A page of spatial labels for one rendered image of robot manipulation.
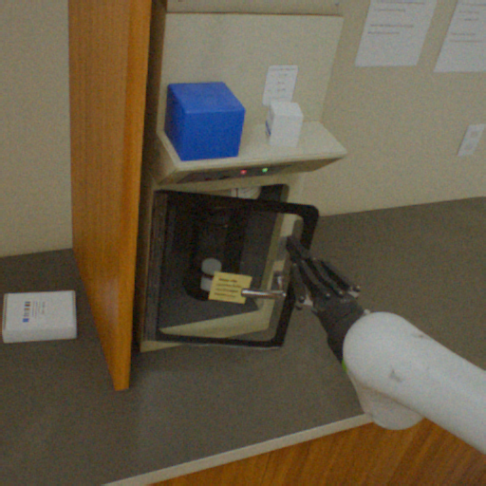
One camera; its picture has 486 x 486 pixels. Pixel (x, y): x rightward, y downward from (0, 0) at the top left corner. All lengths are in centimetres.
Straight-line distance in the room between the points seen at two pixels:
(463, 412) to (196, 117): 56
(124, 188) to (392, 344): 49
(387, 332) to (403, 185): 133
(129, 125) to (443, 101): 125
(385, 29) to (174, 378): 105
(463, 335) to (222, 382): 67
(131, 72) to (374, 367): 53
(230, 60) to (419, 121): 103
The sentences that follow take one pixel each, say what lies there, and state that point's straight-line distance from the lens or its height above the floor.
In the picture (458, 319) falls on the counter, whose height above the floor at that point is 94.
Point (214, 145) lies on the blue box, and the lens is 102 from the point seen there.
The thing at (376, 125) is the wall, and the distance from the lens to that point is 192.
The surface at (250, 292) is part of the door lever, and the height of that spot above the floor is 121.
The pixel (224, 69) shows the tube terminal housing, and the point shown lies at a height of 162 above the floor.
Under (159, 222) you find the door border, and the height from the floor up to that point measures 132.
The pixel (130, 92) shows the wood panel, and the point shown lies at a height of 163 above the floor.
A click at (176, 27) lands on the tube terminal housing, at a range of 103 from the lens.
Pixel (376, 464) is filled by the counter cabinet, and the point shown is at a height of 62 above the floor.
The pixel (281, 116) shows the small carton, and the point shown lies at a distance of 108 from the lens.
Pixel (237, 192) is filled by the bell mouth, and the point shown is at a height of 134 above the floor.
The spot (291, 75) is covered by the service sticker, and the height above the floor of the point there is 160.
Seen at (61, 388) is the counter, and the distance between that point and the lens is 140.
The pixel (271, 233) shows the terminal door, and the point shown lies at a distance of 121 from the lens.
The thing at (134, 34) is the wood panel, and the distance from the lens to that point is 92.
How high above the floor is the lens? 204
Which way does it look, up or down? 38 degrees down
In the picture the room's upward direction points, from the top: 11 degrees clockwise
